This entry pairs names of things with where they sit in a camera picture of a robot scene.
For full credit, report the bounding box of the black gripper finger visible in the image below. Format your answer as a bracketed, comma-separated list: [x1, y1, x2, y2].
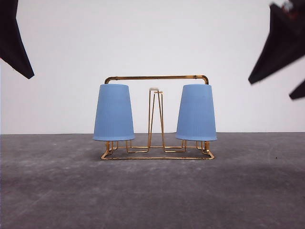
[248, 0, 305, 83]
[0, 0, 35, 79]
[289, 79, 305, 100]

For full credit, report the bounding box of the blue ribbed cup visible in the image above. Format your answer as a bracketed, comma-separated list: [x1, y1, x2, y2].
[175, 84, 217, 141]
[93, 83, 135, 141]

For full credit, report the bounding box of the gold wire cup rack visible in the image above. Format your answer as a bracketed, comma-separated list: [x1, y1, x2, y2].
[101, 75, 214, 160]

